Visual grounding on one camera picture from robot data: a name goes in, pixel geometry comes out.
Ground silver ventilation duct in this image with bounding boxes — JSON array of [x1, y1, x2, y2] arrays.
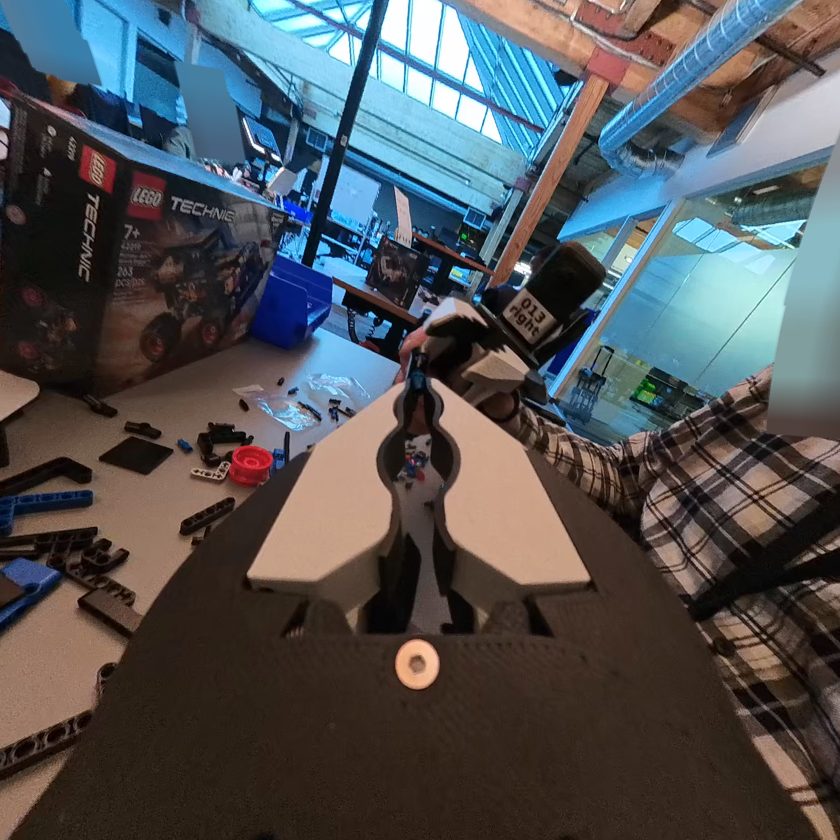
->
[[597, 0, 805, 178]]

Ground small dark printed box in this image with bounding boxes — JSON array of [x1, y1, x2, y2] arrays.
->
[[365, 236, 429, 306]]

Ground person's right hand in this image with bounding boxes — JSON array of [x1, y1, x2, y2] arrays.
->
[[397, 328, 434, 388]]

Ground black stand pole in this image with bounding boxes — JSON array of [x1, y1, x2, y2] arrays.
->
[[302, 0, 389, 266]]

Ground red toy wheel hub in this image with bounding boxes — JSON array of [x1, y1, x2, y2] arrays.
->
[[230, 446, 274, 487]]

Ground blue storage bin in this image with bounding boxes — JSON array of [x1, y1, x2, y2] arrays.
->
[[252, 252, 333, 350]]

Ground blue angled beam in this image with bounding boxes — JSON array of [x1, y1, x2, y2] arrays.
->
[[0, 489, 94, 536]]

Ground white board on stand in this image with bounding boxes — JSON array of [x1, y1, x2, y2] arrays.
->
[[331, 167, 382, 224]]

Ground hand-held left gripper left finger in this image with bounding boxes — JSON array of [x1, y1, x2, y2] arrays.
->
[[246, 382, 424, 632]]

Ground clear plastic bag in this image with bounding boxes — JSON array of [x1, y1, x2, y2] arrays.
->
[[307, 373, 371, 401], [233, 384, 322, 431]]

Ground blue toy panel piece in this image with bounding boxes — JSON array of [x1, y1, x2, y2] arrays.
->
[[0, 558, 63, 634]]

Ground wooden post with red bracket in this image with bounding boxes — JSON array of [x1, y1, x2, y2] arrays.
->
[[489, 46, 677, 286]]

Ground person's right forearm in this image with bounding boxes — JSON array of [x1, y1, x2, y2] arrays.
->
[[505, 390, 657, 532]]

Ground dark toy set box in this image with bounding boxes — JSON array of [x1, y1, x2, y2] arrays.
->
[[0, 85, 290, 395]]

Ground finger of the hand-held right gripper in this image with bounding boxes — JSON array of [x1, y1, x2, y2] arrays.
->
[[423, 298, 491, 345], [459, 348, 529, 404]]

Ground scattered black toy beams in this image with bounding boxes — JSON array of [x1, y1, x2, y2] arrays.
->
[[0, 394, 257, 778]]

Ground grey desk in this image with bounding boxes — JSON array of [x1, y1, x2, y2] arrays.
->
[[0, 328, 421, 828]]

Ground white rounded board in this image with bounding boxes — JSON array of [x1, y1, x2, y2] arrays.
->
[[0, 371, 40, 424]]

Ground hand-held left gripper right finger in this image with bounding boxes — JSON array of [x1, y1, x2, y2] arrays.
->
[[424, 381, 592, 632]]

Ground black cart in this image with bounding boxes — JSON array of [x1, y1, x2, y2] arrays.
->
[[571, 344, 618, 421]]

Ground small toy connectors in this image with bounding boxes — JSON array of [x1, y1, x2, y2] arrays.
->
[[177, 377, 447, 509]]

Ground dark wooden table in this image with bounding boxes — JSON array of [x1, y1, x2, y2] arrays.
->
[[331, 230, 496, 349]]

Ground black strap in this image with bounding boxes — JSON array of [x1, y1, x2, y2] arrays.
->
[[689, 489, 840, 621]]

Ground person's plaid shirt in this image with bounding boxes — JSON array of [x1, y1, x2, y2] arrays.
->
[[640, 364, 840, 840]]

